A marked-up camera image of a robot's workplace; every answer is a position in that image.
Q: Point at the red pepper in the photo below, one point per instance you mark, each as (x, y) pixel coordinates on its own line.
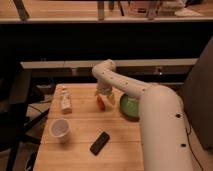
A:
(100, 103)

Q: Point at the black rectangular remote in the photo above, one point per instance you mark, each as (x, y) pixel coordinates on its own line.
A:
(100, 142)

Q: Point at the green bowl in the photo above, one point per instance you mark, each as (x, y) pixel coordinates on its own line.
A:
(129, 107)

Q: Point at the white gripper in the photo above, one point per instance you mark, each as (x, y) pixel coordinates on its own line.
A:
(105, 88)

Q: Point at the black office chair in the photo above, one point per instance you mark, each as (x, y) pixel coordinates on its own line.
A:
(17, 91)

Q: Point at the small white bottle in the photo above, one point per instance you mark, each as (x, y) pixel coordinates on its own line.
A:
(65, 101)

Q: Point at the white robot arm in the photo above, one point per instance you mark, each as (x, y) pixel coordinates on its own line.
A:
(161, 118)

